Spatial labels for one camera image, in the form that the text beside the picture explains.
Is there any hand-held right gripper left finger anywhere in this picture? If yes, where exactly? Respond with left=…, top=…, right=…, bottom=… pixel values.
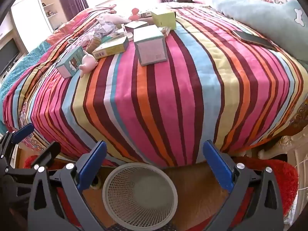
left=27, top=140, right=107, bottom=231

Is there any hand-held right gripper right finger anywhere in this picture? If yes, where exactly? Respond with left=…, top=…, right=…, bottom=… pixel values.
left=203, top=140, right=285, bottom=231

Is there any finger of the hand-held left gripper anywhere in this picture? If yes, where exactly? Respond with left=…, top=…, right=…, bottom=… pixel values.
left=5, top=142, right=60, bottom=174
left=0, top=123, right=35, bottom=164

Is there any white mesh waste basket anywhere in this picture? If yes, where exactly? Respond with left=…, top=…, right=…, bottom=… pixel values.
left=102, top=162, right=178, bottom=225

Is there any teal patterned quilt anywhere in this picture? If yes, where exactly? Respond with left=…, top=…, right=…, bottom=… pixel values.
left=0, top=40, right=57, bottom=101

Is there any black television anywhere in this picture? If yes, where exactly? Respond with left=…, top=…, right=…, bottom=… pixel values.
left=0, top=38, right=21, bottom=76

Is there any striped blanket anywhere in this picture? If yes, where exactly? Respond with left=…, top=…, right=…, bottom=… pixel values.
left=2, top=5, right=306, bottom=167

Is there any teal bear print box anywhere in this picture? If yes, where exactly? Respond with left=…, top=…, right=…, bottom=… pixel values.
left=56, top=46, right=85, bottom=79

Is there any brown knit toy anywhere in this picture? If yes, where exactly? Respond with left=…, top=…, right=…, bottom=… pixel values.
left=85, top=37, right=103, bottom=53

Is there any orange floral quilt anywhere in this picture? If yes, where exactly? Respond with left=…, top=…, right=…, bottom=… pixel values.
left=46, top=5, right=116, bottom=45

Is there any flat yellow-green box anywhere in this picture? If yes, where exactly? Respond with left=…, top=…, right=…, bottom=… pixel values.
left=92, top=37, right=130, bottom=60

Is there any grey box with teal lid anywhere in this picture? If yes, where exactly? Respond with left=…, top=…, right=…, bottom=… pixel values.
left=133, top=25, right=167, bottom=66

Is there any small white box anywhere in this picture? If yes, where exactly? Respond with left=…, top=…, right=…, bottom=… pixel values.
left=124, top=20, right=148, bottom=33

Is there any red plush toy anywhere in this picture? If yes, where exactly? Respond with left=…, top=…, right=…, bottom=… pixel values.
left=128, top=8, right=141, bottom=21

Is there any teal bone print pillow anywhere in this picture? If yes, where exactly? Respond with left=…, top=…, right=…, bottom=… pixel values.
left=209, top=0, right=308, bottom=60

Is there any light green box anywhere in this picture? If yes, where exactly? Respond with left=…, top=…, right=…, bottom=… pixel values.
left=151, top=8, right=177, bottom=30

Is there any ornate white bed frame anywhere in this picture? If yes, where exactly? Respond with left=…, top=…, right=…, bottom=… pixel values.
left=237, top=106, right=308, bottom=160

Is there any white wall cabinet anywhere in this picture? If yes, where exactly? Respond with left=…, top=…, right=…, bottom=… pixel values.
left=10, top=0, right=68, bottom=53

